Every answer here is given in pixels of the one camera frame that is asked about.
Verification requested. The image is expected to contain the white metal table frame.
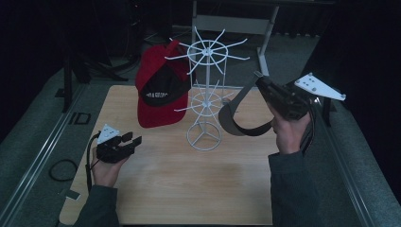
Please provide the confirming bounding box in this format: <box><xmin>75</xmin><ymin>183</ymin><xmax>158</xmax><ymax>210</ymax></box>
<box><xmin>187</xmin><ymin>0</ymin><xmax>281</xmax><ymax>79</ymax></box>

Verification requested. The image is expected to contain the black cable loop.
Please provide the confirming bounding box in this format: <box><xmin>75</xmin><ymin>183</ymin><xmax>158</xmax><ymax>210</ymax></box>
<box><xmin>48</xmin><ymin>158</ymin><xmax>79</xmax><ymax>183</ymax></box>

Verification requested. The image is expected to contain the metal floor rail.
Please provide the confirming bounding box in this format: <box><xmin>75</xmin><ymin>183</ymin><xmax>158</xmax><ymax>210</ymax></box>
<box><xmin>315</xmin><ymin>94</ymin><xmax>377</xmax><ymax>227</ymax></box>
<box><xmin>0</xmin><ymin>82</ymin><xmax>91</xmax><ymax>227</ymax></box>

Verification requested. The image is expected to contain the right hand-held gripper cable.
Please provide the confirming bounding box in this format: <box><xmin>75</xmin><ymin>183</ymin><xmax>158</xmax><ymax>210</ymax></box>
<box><xmin>300</xmin><ymin>99</ymin><xmax>318</xmax><ymax>156</ymax></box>

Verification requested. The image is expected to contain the grey tape piece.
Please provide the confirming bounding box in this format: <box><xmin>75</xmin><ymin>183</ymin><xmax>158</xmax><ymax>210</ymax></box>
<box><xmin>57</xmin><ymin>187</ymin><xmax>81</xmax><ymax>201</ymax></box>

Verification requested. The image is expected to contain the person's right hand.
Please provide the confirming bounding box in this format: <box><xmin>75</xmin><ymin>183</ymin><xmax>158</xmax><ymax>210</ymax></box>
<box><xmin>268</xmin><ymin>105</ymin><xmax>311</xmax><ymax>155</ymax></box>

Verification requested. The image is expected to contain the left hand-held gripper cable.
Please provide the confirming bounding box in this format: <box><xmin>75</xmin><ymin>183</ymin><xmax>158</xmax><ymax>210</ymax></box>
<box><xmin>85</xmin><ymin>131</ymin><xmax>102</xmax><ymax>194</ymax></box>

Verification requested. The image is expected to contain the hand-held gripper cable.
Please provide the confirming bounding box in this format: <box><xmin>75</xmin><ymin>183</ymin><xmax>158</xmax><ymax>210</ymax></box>
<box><xmin>300</xmin><ymin>99</ymin><xmax>318</xmax><ymax>156</ymax></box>
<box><xmin>85</xmin><ymin>131</ymin><xmax>102</xmax><ymax>194</ymax></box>

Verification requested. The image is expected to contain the person's left hand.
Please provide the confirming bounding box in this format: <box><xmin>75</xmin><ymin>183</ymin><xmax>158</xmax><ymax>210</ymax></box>
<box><xmin>91</xmin><ymin>149</ymin><xmax>129</xmax><ymax>188</ymax></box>

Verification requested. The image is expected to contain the grey sun visor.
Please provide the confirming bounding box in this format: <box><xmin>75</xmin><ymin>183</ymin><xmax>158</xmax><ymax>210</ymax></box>
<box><xmin>218</xmin><ymin>71</ymin><xmax>275</xmax><ymax>137</ymax></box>

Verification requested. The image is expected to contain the white wire hat rack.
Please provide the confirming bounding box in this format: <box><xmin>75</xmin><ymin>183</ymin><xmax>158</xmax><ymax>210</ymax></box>
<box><xmin>164</xmin><ymin>26</ymin><xmax>251</xmax><ymax>152</ymax></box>

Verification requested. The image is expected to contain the red baseball cap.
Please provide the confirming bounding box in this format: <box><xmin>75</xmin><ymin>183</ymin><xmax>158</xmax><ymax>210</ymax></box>
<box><xmin>134</xmin><ymin>40</ymin><xmax>197</xmax><ymax>129</ymax></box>

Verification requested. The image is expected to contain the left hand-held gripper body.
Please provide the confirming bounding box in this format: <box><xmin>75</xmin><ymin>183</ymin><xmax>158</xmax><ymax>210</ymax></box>
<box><xmin>96</xmin><ymin>123</ymin><xmax>133</xmax><ymax>165</ymax></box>

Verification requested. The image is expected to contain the black metal stand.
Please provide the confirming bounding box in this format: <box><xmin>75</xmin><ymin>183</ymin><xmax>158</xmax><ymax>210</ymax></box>
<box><xmin>302</xmin><ymin>61</ymin><xmax>352</xmax><ymax>128</ymax></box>
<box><xmin>61</xmin><ymin>51</ymin><xmax>131</xmax><ymax>114</ymax></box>

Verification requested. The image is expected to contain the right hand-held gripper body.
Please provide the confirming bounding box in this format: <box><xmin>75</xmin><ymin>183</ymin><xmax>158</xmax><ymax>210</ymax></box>
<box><xmin>270</xmin><ymin>73</ymin><xmax>347</xmax><ymax>121</ymax></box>

